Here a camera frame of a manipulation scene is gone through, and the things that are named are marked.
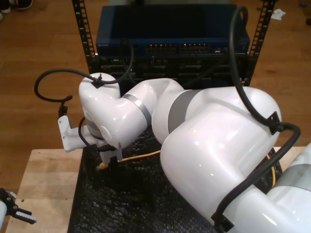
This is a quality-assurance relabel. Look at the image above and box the yellow network cable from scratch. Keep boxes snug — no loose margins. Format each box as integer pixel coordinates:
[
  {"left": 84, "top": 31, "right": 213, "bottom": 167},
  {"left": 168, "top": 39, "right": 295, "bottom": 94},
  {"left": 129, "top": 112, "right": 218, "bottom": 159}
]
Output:
[{"left": 96, "top": 150, "right": 277, "bottom": 188}]

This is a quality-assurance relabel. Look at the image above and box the black bubble wrap mat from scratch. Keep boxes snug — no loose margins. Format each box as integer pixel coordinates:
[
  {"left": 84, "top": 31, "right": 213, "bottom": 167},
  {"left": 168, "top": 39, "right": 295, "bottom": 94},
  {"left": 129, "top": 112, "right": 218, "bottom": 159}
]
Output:
[{"left": 67, "top": 131, "right": 284, "bottom": 233}]

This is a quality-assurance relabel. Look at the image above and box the black rack server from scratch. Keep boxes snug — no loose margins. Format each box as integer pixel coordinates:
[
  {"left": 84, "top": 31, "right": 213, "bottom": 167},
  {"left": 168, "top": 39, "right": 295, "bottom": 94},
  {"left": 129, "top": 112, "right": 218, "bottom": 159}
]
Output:
[{"left": 96, "top": 55, "right": 249, "bottom": 84}]

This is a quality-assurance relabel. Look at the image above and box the person's dark shoe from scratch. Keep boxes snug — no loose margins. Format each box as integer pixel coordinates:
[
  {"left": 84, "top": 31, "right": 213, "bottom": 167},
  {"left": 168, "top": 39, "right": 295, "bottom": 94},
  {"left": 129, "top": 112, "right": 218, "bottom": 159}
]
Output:
[{"left": 16, "top": 0, "right": 34, "bottom": 10}]

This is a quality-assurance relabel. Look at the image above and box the white crumpled paper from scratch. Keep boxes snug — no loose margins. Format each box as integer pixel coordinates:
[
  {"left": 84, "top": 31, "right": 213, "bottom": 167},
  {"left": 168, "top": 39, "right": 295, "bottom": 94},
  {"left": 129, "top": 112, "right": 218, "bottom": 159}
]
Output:
[{"left": 270, "top": 9, "right": 287, "bottom": 21}]

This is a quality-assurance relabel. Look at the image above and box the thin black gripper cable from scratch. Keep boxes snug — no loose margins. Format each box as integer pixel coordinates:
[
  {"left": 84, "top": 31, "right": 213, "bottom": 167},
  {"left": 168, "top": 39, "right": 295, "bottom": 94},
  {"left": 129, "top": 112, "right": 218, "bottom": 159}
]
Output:
[{"left": 78, "top": 117, "right": 116, "bottom": 152}]

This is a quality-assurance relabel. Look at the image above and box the blue network switch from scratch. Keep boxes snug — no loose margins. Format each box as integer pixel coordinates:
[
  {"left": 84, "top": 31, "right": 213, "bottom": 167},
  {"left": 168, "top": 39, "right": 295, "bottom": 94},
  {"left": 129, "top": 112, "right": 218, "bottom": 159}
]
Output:
[{"left": 95, "top": 4, "right": 251, "bottom": 57}]

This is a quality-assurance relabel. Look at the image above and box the thick black camera cable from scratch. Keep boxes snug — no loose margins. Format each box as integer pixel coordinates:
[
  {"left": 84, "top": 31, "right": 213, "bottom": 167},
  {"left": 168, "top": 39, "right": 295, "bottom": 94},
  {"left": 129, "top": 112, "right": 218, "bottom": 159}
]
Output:
[{"left": 34, "top": 6, "right": 302, "bottom": 230}]

